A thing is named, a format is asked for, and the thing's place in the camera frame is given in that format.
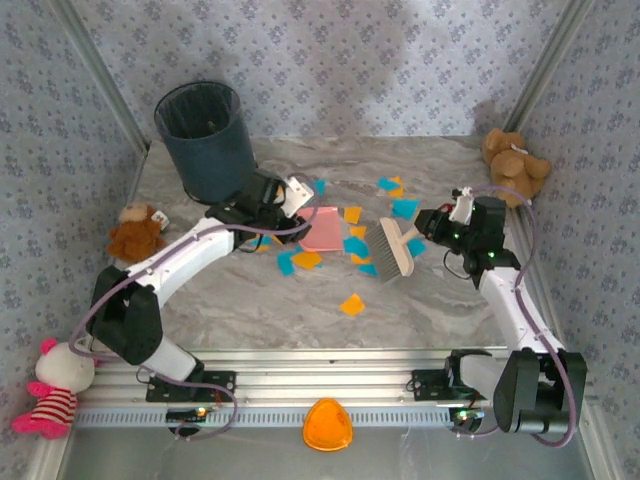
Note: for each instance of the small black circuit board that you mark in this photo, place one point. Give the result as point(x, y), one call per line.
point(467, 416)
point(185, 414)

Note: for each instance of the large blue paper scrap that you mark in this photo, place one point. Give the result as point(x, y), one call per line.
point(405, 209)

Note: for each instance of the dark blue trash bin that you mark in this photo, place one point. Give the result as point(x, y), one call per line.
point(210, 150)

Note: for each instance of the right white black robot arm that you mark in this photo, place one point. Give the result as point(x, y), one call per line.
point(505, 305)

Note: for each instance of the light brown teddy bear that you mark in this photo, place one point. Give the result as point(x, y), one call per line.
point(510, 165)

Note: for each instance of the pink plastic dustpan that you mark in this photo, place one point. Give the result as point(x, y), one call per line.
point(325, 230)

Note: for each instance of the aluminium corner post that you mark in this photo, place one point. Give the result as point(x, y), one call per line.
point(106, 75)
point(548, 65)

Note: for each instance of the orange triangular plastic dish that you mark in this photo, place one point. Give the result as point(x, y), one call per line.
point(327, 425)

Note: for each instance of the dark brown teddy bear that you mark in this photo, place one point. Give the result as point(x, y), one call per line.
point(135, 235)

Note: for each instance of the cream hand brush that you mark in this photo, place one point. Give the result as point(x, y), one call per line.
point(395, 250)

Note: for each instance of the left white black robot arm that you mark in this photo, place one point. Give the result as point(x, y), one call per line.
point(175, 260)

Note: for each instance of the large orange paper scrap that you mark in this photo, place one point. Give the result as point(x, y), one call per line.
point(352, 305)

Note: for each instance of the aluminium rail frame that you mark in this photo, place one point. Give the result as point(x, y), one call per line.
point(325, 375)

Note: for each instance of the pink white plush doll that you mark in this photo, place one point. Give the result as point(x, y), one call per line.
point(60, 367)

